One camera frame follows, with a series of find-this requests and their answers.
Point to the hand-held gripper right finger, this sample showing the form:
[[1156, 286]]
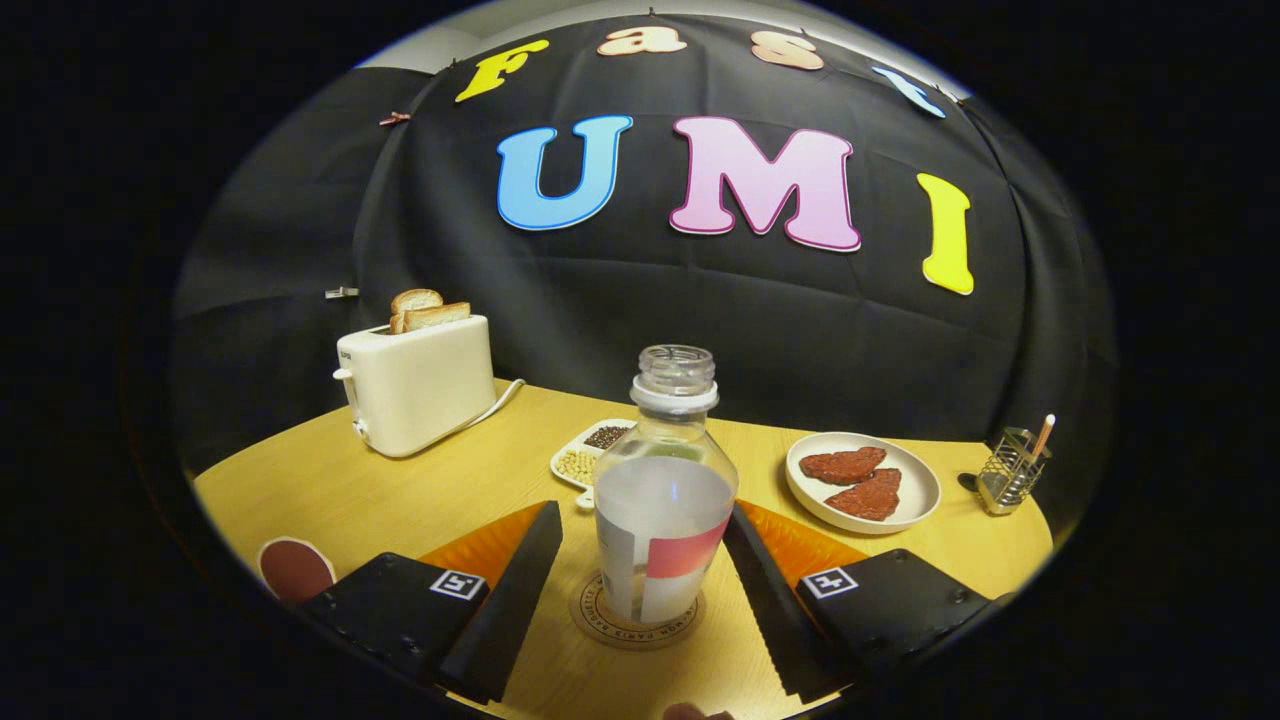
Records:
[[770, 600]]

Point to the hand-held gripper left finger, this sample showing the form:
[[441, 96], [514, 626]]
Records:
[[510, 610]]

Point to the round wooden coaster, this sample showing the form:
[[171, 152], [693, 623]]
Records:
[[590, 622]]

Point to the clear juice bottle red label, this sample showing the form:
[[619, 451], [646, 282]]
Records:
[[662, 520]]

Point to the red meat patty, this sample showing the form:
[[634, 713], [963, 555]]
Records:
[[868, 497], [842, 466]]

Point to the wooden table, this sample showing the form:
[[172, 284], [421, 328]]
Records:
[[400, 500]]

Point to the white divided grain dish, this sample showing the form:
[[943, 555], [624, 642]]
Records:
[[578, 465]]

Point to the white round plate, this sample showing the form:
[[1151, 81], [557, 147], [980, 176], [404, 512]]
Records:
[[915, 490]]

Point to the cream toaster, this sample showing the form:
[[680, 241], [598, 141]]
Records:
[[420, 390]]

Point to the black backdrop cloth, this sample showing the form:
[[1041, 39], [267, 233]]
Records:
[[750, 320]]

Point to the toast slice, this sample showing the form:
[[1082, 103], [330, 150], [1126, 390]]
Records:
[[414, 299], [438, 317]]

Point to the copper cloth clip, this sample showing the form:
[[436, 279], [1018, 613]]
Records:
[[394, 118]]

